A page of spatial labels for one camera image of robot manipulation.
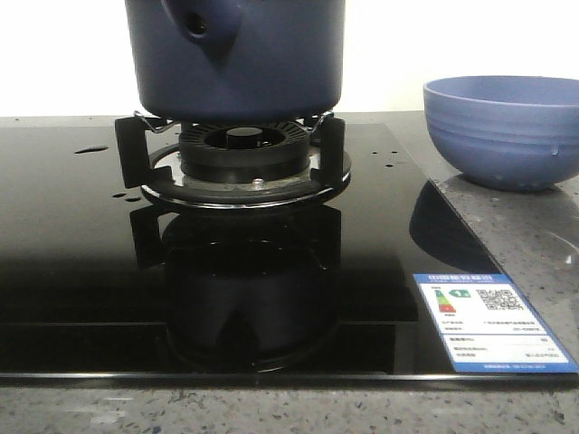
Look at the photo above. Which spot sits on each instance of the black right pot support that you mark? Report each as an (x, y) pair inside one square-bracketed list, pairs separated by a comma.
[(160, 176)]

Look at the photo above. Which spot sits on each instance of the blue energy label sticker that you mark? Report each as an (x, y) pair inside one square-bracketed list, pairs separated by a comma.
[(486, 326)]

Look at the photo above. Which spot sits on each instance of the black glass gas cooktop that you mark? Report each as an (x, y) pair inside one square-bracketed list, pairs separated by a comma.
[(100, 287)]

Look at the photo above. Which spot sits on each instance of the blue ceramic bowl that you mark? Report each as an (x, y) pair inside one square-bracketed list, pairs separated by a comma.
[(517, 133)]

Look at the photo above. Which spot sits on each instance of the dark blue cooking pot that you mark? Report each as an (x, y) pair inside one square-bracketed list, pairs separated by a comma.
[(235, 61)]

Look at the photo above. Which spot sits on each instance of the black right gas burner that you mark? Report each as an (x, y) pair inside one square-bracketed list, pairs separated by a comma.
[(239, 154)]

